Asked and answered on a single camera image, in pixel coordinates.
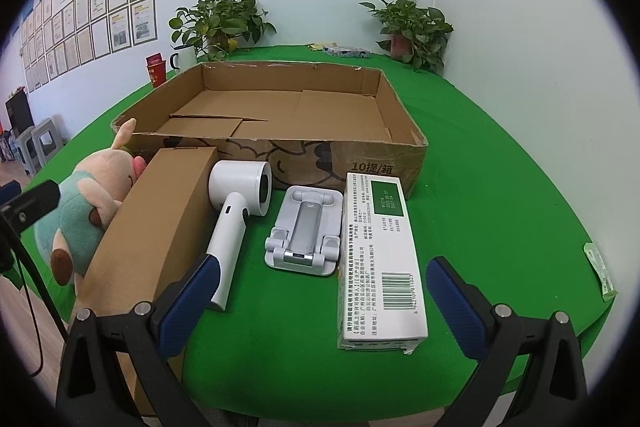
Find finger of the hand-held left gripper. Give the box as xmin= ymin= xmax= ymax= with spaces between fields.
xmin=0 ymin=179 xmax=62 ymax=233

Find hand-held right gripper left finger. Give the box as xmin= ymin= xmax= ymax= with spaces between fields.
xmin=55 ymin=252 xmax=221 ymax=427

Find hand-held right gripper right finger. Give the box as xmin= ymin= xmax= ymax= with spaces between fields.
xmin=425 ymin=256 xmax=588 ymax=427

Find pink and teal plush toy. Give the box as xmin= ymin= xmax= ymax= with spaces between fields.
xmin=34 ymin=118 xmax=147 ymax=292

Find white hair dryer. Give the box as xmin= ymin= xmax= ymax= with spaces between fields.
xmin=206 ymin=159 xmax=272 ymax=312

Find long brown cardboard box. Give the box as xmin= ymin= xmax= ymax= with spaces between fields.
xmin=75 ymin=147 xmax=221 ymax=423

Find cardboard tray box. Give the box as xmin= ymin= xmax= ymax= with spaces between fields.
xmin=111 ymin=61 xmax=429 ymax=202

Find grey plastic stool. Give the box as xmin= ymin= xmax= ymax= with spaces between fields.
xmin=31 ymin=118 xmax=66 ymax=168
xmin=15 ymin=127 xmax=41 ymax=175

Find white box green label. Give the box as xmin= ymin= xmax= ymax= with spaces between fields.
xmin=336 ymin=172 xmax=429 ymax=354

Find black cabinet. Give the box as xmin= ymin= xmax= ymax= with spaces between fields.
xmin=5 ymin=89 xmax=36 ymax=132

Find white folding phone stand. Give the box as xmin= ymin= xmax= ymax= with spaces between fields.
xmin=264 ymin=186 xmax=346 ymax=277

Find small green packet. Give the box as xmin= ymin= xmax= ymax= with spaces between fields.
xmin=582 ymin=243 xmax=617 ymax=303

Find bushy potted plant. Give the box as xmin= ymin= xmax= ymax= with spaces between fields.
xmin=168 ymin=0 xmax=277 ymax=62

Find patterned packets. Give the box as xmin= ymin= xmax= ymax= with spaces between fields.
xmin=307 ymin=43 xmax=371 ymax=58

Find potted plant red pot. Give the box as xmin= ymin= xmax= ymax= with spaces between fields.
xmin=359 ymin=0 xmax=451 ymax=75

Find wall of framed certificates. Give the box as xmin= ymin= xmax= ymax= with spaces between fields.
xmin=20 ymin=0 xmax=158 ymax=92

